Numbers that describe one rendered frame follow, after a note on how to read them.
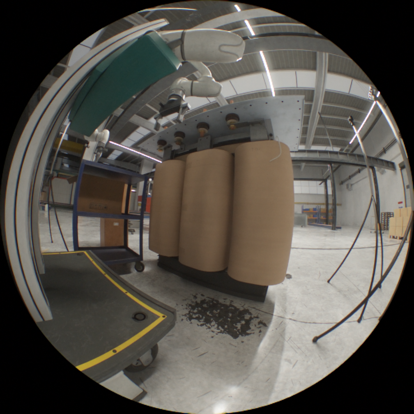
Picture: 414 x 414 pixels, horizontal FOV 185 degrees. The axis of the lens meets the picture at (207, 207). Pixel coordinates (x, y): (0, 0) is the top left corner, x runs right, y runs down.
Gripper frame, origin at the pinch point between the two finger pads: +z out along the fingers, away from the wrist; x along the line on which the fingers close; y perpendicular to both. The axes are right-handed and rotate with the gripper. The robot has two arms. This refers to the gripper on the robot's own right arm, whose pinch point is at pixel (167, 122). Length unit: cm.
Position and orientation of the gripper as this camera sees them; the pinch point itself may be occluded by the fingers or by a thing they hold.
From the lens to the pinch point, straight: 63.8
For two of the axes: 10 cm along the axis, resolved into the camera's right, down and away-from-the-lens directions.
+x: 9.3, 0.4, -3.6
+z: -0.7, 10.0, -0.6
